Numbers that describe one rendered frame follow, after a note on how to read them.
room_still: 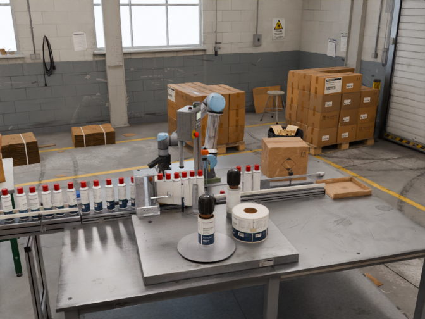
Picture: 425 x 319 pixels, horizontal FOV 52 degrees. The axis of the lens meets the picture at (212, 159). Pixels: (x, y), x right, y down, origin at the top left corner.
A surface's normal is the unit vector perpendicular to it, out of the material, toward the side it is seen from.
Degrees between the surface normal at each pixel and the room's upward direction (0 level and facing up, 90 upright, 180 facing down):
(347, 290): 1
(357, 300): 1
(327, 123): 92
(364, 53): 90
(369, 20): 90
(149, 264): 0
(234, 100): 90
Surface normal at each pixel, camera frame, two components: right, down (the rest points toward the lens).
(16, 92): 0.41, 0.30
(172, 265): 0.00, -0.94
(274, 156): 0.10, 0.33
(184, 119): -0.34, 0.31
